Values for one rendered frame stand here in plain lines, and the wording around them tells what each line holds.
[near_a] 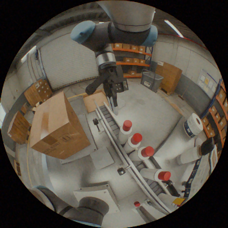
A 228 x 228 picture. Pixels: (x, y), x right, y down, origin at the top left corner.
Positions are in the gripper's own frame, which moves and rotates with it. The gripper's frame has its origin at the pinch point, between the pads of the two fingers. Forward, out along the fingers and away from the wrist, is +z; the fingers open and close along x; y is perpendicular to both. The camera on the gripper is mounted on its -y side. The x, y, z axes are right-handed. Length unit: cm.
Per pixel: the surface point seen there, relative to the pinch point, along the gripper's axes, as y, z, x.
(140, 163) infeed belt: 3.0, 29.0, -13.4
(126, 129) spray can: 0.1, 4.3, -8.4
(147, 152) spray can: 0.8, 8.1, -18.5
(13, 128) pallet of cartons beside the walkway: -287, -31, 107
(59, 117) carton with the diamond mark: -22.1, -6.8, 0.2
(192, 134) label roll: 57, 34, -32
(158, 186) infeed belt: 4, 39, -32
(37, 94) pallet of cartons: -205, -97, 238
